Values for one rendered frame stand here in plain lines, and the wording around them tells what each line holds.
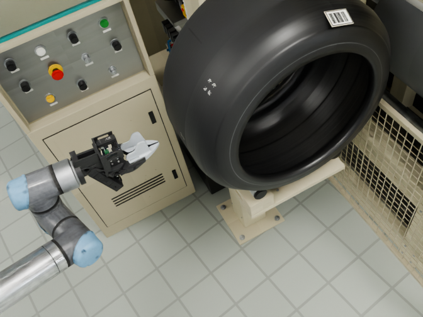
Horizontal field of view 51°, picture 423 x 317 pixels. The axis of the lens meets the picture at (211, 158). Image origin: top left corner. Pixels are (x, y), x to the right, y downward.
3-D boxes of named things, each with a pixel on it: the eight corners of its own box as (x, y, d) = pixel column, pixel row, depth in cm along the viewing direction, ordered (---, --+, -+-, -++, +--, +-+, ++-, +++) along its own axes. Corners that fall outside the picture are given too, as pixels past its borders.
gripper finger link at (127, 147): (155, 129, 108) (120, 143, 106) (158, 146, 113) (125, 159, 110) (151, 122, 110) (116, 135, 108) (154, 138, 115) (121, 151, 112)
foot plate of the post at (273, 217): (216, 207, 241) (215, 204, 240) (258, 184, 246) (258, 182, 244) (240, 245, 226) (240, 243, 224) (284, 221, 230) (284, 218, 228)
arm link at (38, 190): (16, 197, 107) (1, 175, 101) (60, 179, 110) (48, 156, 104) (22, 221, 103) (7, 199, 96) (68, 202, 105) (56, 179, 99)
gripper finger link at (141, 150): (160, 138, 106) (124, 152, 104) (163, 153, 111) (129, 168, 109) (155, 129, 108) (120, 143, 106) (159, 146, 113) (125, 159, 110)
